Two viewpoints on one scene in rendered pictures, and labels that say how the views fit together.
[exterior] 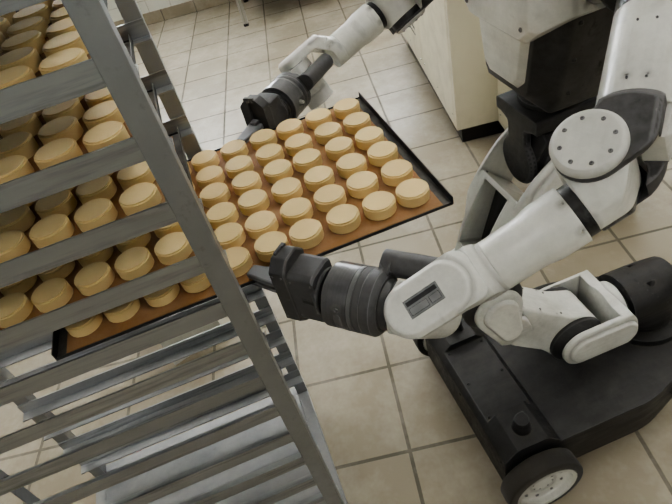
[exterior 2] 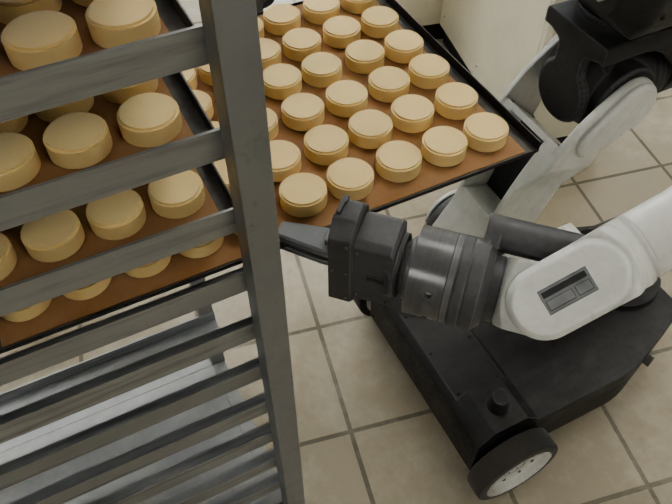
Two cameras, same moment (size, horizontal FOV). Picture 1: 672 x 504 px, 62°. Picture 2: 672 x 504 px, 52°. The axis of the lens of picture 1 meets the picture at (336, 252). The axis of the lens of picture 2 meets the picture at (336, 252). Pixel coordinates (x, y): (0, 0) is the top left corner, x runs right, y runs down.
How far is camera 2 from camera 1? 0.27 m
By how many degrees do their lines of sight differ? 16
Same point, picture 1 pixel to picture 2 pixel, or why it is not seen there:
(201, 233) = (261, 181)
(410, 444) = (351, 423)
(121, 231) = (136, 171)
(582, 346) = not seen: hidden behind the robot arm
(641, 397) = (619, 369)
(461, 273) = (622, 258)
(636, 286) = not seen: hidden behind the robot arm
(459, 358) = (418, 322)
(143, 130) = (232, 20)
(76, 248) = (63, 195)
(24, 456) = not seen: outside the picture
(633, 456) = (599, 431)
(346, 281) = (445, 257)
